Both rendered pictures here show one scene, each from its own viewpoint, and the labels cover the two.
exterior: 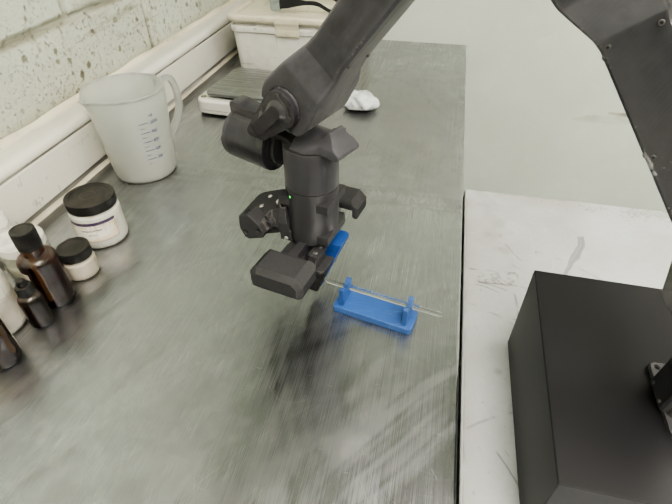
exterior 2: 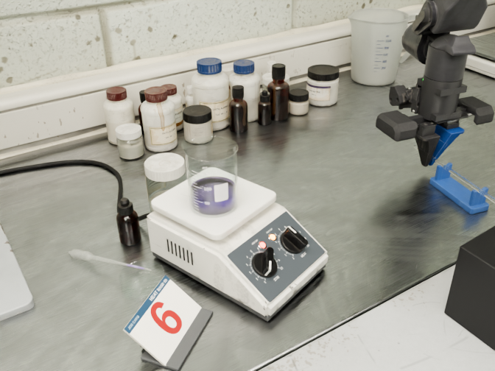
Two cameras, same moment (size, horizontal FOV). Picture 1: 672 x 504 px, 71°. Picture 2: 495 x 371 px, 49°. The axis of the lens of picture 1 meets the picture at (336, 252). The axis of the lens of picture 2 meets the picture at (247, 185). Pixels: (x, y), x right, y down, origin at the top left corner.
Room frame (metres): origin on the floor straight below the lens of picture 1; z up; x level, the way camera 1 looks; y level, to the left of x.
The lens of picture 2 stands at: (-0.34, -0.32, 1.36)
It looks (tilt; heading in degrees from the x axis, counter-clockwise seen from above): 31 degrees down; 45
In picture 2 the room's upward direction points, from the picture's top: 1 degrees counter-clockwise
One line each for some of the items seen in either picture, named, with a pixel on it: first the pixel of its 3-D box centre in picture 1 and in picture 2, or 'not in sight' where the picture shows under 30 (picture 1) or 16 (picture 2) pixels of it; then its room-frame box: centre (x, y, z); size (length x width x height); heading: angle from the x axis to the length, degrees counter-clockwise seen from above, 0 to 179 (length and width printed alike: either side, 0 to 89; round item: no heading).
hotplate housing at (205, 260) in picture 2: not in sight; (230, 235); (0.04, 0.09, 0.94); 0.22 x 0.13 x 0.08; 96
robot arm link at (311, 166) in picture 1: (311, 152); (447, 53); (0.43, 0.02, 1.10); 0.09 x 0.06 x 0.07; 54
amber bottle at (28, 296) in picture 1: (31, 300); (264, 107); (0.38, 0.36, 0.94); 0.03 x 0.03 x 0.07
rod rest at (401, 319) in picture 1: (375, 303); (460, 186); (0.39, -0.05, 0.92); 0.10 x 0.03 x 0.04; 66
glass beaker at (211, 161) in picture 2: not in sight; (210, 177); (0.03, 0.11, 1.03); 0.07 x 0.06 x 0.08; 111
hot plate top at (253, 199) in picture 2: not in sight; (213, 200); (0.04, 0.12, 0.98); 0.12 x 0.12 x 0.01; 6
